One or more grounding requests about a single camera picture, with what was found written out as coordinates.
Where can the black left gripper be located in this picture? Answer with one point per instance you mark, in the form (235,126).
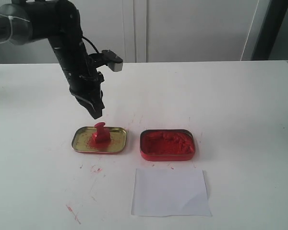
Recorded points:
(79,59)

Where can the white paper sheet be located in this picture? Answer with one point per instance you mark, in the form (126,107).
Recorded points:
(170,192)

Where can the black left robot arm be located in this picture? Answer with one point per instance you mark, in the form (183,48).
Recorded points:
(58,21)

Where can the white cabinet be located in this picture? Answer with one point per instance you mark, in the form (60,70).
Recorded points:
(174,30)

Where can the gold tin lid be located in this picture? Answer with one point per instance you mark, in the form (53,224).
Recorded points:
(83,141)

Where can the red ink pad tin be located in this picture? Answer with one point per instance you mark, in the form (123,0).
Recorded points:
(167,145)

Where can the red plastic stamp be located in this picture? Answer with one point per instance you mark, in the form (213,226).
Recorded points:
(102,133)

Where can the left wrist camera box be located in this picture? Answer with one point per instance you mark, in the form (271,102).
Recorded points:
(113,61)

